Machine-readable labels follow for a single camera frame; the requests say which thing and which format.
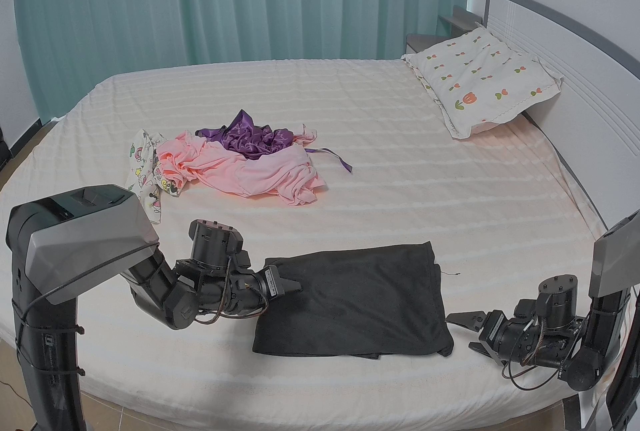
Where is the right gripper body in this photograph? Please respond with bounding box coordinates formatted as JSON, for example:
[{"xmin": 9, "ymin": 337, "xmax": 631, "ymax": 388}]
[{"xmin": 478, "ymin": 310, "xmax": 539, "ymax": 365}]

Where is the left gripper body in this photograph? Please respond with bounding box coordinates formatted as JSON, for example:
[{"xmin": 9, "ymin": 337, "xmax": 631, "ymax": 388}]
[{"xmin": 227, "ymin": 267, "xmax": 285, "ymax": 318}]

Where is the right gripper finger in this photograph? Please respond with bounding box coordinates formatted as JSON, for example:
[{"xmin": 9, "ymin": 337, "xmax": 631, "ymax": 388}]
[
  {"xmin": 446, "ymin": 311, "xmax": 487, "ymax": 331},
  {"xmin": 467, "ymin": 341, "xmax": 504, "ymax": 364}
]

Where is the black garment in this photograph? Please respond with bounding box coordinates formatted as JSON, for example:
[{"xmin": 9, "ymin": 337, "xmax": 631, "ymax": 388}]
[{"xmin": 251, "ymin": 241, "xmax": 455, "ymax": 361}]

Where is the bed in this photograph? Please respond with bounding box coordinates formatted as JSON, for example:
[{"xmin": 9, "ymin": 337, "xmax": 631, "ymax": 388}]
[{"xmin": 0, "ymin": 0, "xmax": 640, "ymax": 431}]

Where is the pink garment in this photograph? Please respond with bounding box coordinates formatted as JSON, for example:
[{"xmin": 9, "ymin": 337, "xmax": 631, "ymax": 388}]
[{"xmin": 152, "ymin": 123, "xmax": 331, "ymax": 208}]

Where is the purple garment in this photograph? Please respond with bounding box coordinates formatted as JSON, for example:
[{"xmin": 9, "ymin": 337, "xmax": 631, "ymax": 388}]
[{"xmin": 195, "ymin": 109, "xmax": 354, "ymax": 173}]

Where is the white printed garment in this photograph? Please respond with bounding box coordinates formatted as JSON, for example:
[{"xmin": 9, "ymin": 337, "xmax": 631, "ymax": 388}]
[{"xmin": 125, "ymin": 129, "xmax": 168, "ymax": 225}]

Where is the white printed pillow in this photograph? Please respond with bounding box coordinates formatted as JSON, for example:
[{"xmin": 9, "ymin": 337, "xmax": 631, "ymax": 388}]
[{"xmin": 401, "ymin": 26, "xmax": 564, "ymax": 140}]

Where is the grey bedside table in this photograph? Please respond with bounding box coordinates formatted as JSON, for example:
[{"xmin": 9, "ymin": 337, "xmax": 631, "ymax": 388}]
[{"xmin": 406, "ymin": 5, "xmax": 483, "ymax": 51}]

